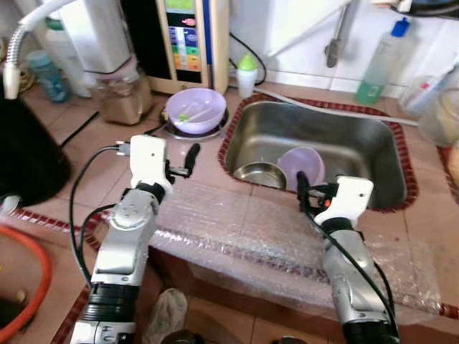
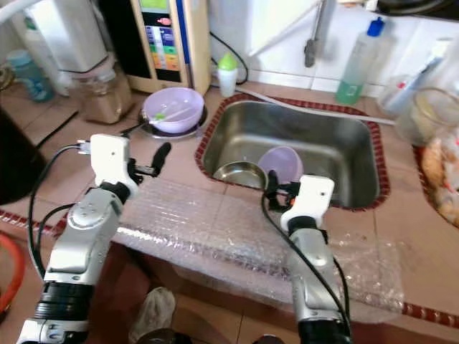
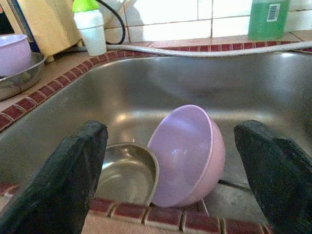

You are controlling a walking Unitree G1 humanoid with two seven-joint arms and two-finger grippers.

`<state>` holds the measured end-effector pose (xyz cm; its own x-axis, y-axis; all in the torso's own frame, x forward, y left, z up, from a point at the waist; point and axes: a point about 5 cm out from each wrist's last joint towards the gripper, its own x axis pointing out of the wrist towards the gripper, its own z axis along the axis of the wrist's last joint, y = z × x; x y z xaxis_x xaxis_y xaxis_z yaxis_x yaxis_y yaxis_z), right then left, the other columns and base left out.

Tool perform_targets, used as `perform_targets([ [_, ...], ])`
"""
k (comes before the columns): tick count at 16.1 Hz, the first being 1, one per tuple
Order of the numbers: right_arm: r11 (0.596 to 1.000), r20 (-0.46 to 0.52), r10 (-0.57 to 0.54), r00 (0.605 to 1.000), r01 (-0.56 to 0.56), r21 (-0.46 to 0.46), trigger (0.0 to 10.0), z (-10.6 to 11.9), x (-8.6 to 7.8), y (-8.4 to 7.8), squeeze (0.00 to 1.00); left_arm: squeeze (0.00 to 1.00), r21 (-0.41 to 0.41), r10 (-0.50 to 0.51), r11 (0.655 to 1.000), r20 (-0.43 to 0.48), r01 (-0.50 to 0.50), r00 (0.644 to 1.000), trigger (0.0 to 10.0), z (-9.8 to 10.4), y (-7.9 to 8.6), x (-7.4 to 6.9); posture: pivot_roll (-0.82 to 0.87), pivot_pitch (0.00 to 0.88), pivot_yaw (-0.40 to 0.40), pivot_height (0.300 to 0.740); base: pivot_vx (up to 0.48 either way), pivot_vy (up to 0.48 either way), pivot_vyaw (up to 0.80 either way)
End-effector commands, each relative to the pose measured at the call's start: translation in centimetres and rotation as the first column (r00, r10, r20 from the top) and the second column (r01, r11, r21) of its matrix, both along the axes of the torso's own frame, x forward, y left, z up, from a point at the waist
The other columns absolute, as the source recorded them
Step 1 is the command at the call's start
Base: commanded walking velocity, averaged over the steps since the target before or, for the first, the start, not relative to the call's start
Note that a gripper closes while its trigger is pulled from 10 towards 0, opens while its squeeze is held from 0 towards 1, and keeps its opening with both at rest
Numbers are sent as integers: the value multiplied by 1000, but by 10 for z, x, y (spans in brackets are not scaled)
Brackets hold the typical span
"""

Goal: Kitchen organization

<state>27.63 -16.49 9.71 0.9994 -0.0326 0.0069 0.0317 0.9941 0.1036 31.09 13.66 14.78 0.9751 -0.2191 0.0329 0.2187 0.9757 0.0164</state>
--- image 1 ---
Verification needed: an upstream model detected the grey wall tap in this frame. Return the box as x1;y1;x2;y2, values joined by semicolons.
323;0;359;70

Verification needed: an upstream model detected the crumpled grey cloth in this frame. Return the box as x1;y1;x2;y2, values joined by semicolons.
142;288;189;344

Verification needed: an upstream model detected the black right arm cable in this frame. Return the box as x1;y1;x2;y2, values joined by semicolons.
301;208;399;338

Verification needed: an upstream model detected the round steel plate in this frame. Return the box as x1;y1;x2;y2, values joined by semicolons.
162;107;232;142

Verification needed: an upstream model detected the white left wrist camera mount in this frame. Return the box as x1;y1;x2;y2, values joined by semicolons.
129;134;174;196

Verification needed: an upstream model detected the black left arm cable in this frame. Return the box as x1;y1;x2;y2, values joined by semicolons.
68;143;133;287

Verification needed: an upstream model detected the orange hose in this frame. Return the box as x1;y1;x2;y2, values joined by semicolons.
0;224;55;343

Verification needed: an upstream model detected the stainless steel sink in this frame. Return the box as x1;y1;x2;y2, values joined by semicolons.
228;100;408;210

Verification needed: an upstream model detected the dark pan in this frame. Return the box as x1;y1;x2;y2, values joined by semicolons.
373;0;459;19

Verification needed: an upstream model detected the clear bottle green liquid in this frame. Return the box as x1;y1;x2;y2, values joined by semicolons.
354;17;412;107

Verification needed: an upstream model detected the bag of bread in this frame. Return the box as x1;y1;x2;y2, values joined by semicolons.
445;143;459;188

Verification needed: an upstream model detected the clear plastic cup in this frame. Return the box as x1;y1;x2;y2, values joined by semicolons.
399;72;447;120

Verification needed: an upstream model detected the beige water ionizer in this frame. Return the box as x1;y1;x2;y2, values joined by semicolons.
120;0;232;95

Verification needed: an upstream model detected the white squeeze tube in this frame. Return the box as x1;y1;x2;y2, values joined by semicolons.
412;63;459;115

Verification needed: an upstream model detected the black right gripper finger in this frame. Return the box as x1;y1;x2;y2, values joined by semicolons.
296;171;313;214

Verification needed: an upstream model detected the small white bottle green nozzle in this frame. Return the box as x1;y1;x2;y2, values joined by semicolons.
236;53;260;100

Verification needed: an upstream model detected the black power cable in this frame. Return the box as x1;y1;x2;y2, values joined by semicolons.
229;32;268;87

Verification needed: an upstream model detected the pale lavender plastic spoon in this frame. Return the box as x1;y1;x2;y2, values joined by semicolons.
174;106;216;131

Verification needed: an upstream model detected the dark robot left leg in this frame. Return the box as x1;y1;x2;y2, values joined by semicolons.
161;330;205;344

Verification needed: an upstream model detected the teal plastic bottle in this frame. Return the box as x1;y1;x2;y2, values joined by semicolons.
27;49;72;104

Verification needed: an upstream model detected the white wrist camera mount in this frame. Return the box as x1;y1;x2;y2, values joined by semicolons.
129;134;174;196
314;176;375;229

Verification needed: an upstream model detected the thin white hose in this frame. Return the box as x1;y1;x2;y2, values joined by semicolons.
257;87;420;128

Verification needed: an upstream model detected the wide glass jar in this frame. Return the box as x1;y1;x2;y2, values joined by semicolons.
418;90;459;148

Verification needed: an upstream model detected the black kitchen appliance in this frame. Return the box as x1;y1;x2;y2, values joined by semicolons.
0;97;73;207

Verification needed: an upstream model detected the purple plastic bowl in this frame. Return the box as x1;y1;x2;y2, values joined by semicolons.
278;147;326;191
164;87;228;136

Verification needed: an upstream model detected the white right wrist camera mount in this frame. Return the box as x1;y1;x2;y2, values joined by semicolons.
314;176;375;229

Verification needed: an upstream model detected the white plastic jug green lid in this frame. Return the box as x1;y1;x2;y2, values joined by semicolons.
43;11;94;97

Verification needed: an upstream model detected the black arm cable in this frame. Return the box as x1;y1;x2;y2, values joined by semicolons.
301;208;399;338
68;143;133;287

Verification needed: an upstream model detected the clear bubble wrap sheet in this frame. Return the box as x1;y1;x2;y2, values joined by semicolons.
143;179;443;317

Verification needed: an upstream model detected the small steel bowl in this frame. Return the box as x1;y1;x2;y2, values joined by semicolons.
232;161;288;191

